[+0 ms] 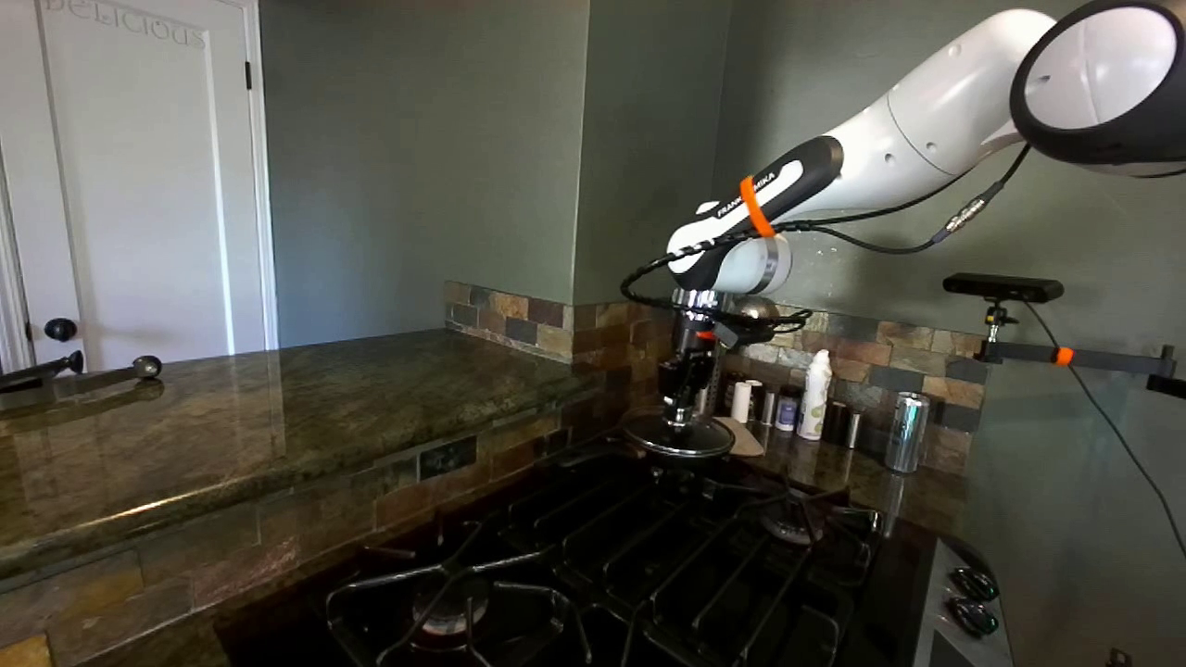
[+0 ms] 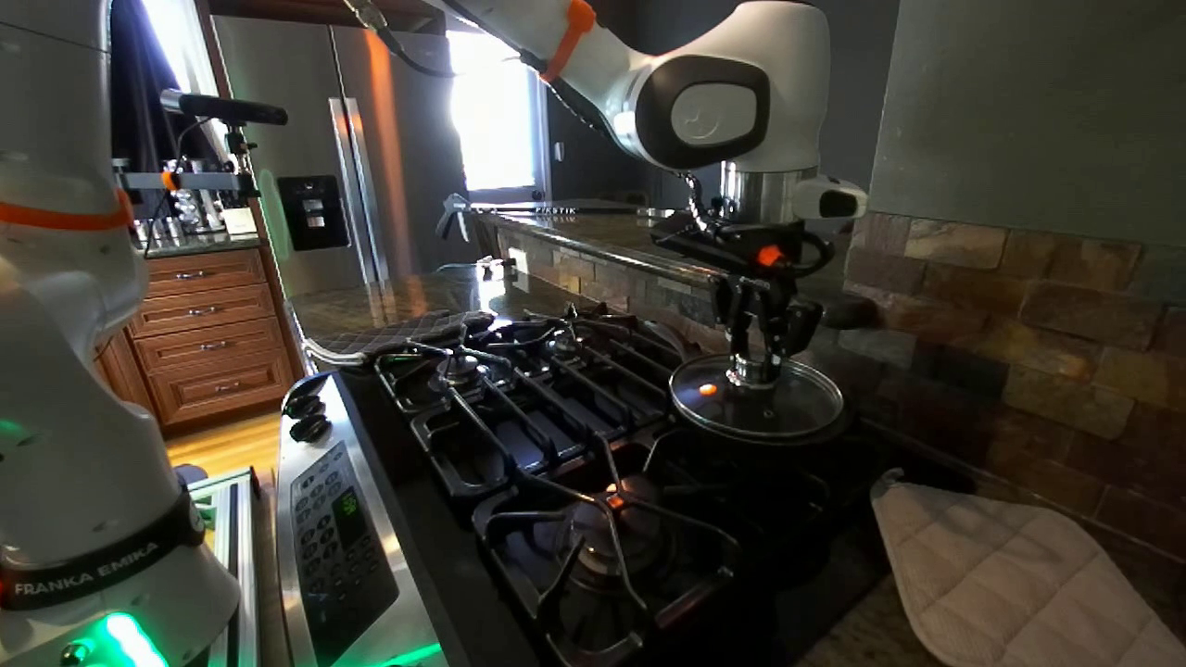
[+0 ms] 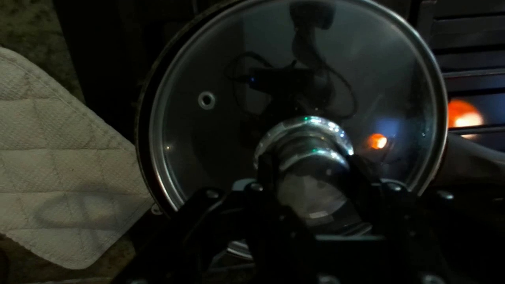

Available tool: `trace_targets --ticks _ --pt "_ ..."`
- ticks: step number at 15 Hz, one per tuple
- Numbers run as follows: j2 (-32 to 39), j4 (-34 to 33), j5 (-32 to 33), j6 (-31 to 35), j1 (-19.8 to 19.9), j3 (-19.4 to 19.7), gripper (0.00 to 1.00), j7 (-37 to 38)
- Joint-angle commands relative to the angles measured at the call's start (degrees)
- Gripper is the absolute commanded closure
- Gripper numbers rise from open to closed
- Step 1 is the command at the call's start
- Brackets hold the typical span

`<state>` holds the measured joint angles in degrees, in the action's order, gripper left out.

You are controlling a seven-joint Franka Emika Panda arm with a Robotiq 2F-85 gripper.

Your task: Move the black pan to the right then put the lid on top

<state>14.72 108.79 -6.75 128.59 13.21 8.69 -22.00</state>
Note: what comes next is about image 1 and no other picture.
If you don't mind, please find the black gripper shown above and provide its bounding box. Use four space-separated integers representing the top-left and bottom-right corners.
659 310 721 429

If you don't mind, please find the glass lid with metal knob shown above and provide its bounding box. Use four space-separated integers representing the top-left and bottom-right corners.
624 414 741 465

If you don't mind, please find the small white cup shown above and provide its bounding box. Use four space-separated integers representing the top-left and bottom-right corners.
726 380 758 428

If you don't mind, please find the beige quilted pot holder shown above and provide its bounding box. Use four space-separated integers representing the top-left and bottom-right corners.
716 414 771 461

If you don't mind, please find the small jar with blue label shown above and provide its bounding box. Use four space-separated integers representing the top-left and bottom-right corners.
771 391 803 439

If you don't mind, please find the white plastic bottle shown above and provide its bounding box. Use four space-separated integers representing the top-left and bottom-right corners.
792 347 837 446

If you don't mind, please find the small dark jar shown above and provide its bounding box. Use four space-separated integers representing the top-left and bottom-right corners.
821 402 863 451

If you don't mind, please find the black gas stove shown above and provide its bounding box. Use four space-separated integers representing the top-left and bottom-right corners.
220 429 1015 667

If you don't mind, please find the silver drink can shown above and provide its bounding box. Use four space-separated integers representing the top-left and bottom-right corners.
881 391 934 478

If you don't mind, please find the black stove knob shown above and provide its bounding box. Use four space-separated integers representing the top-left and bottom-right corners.
945 559 1003 609
945 602 1003 645

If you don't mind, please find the white panel door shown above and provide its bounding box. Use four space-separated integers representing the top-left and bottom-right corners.
0 0 280 375

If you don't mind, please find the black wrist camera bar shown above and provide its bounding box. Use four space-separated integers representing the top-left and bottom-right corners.
708 303 814 344

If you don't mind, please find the orange strap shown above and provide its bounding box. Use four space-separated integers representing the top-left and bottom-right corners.
737 176 782 241

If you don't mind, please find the black wall outlet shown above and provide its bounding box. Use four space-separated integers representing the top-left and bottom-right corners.
414 435 483 482

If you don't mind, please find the black stereo camera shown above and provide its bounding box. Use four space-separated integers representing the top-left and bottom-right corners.
941 271 1066 307

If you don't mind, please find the thin black camera cable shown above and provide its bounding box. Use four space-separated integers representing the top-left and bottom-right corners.
1018 300 1186 559

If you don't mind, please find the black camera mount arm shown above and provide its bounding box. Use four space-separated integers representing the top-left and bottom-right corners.
973 300 1186 402

